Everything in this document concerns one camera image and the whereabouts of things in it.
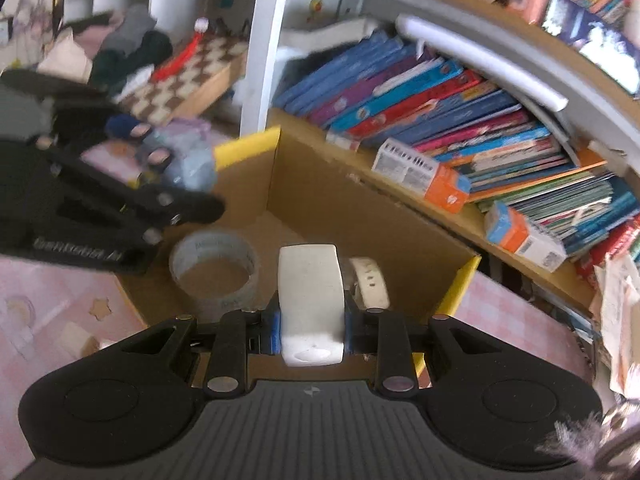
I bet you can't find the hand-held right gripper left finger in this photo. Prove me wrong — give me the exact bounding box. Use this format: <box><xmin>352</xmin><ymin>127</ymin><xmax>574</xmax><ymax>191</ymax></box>
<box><xmin>102</xmin><ymin>309</ymin><xmax>282</xmax><ymax>401</ymax></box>

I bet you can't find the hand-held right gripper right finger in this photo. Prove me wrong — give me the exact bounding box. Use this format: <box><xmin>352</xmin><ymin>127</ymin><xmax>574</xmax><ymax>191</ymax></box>
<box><xmin>341</xmin><ymin>307</ymin><xmax>506</xmax><ymax>395</ymax></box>

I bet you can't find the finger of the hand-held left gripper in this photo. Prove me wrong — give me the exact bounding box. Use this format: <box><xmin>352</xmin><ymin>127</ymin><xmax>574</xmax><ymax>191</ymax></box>
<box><xmin>47</xmin><ymin>151</ymin><xmax>227</xmax><ymax>244</ymax></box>
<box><xmin>0</xmin><ymin>70</ymin><xmax>218</xmax><ymax>193</ymax></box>

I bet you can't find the white rectangular block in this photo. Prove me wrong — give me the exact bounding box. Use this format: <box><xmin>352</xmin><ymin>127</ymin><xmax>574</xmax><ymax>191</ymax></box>
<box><xmin>277</xmin><ymin>244</ymin><xmax>347</xmax><ymax>367</ymax></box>

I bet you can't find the cream wrist watch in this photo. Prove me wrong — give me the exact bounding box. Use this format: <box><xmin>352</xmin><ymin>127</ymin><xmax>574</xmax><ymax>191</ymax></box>
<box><xmin>347</xmin><ymin>256</ymin><xmax>391</xmax><ymax>311</ymax></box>

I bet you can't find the clear tape roll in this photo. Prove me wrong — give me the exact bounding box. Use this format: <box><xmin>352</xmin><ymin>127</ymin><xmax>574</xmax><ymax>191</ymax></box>
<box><xmin>169</xmin><ymin>230</ymin><xmax>262</xmax><ymax>322</ymax></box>

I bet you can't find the yellow cardboard box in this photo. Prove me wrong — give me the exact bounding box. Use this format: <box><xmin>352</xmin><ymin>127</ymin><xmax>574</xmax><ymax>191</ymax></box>
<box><xmin>117</xmin><ymin>126</ymin><xmax>483</xmax><ymax>391</ymax></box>

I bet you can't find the pink checked desktop cloth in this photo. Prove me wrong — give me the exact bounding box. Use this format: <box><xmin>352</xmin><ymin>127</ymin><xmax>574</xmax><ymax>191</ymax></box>
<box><xmin>0</xmin><ymin>130</ymin><xmax>596</xmax><ymax>480</ymax></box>

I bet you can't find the light blue white garment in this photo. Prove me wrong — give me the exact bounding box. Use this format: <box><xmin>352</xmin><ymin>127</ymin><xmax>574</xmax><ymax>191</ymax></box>
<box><xmin>120</xmin><ymin>65</ymin><xmax>156</xmax><ymax>96</ymax></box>

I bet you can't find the purple cloth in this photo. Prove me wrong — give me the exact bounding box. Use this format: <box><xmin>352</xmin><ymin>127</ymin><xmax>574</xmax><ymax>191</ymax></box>
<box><xmin>150</xmin><ymin>117</ymin><xmax>213</xmax><ymax>148</ymax></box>

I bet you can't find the red tassel with white ball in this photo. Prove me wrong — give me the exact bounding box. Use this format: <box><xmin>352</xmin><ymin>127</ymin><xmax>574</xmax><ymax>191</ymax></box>
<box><xmin>150</xmin><ymin>17</ymin><xmax>211</xmax><ymax>83</ymax></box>

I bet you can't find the dark clothing pile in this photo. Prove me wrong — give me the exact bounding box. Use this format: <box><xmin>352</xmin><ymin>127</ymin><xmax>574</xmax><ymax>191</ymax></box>
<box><xmin>90</xmin><ymin>5</ymin><xmax>173</xmax><ymax>96</ymax></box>

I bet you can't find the cream garment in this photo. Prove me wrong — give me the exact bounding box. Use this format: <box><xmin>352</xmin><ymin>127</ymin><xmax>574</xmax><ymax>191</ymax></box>
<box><xmin>37</xmin><ymin>27</ymin><xmax>96</xmax><ymax>83</ymax></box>

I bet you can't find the wooden chessboard box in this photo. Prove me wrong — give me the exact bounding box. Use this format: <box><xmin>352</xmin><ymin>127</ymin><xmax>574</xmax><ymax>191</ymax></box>
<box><xmin>117</xmin><ymin>30</ymin><xmax>248</xmax><ymax>128</ymax></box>

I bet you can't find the white bookshelf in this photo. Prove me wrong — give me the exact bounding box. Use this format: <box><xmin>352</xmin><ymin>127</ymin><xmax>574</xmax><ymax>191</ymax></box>
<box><xmin>50</xmin><ymin>0</ymin><xmax>640</xmax><ymax>311</ymax></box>

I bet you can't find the white orange small carton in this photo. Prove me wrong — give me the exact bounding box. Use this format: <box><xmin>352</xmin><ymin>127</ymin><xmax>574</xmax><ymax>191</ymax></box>
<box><xmin>372</xmin><ymin>138</ymin><xmax>472</xmax><ymax>213</ymax></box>
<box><xmin>484</xmin><ymin>201</ymin><xmax>567</xmax><ymax>273</ymax></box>

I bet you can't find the row of colourful books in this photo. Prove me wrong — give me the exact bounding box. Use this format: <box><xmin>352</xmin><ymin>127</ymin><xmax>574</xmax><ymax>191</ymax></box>
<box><xmin>272</xmin><ymin>30</ymin><xmax>640</xmax><ymax>261</ymax></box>

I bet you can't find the grey fluffy cloth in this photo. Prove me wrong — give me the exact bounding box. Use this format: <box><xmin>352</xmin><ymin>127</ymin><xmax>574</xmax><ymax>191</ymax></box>
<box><xmin>535</xmin><ymin>400</ymin><xmax>640</xmax><ymax>476</ymax></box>

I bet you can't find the pile of papers and books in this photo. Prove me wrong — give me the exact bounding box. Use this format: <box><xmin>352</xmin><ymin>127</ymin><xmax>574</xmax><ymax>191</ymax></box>
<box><xmin>575</xmin><ymin>230</ymin><xmax>640</xmax><ymax>401</ymax></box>

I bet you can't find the white lamp bar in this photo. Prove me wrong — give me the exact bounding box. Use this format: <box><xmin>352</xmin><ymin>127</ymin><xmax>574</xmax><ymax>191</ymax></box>
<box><xmin>395</xmin><ymin>14</ymin><xmax>571</xmax><ymax>111</ymax></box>

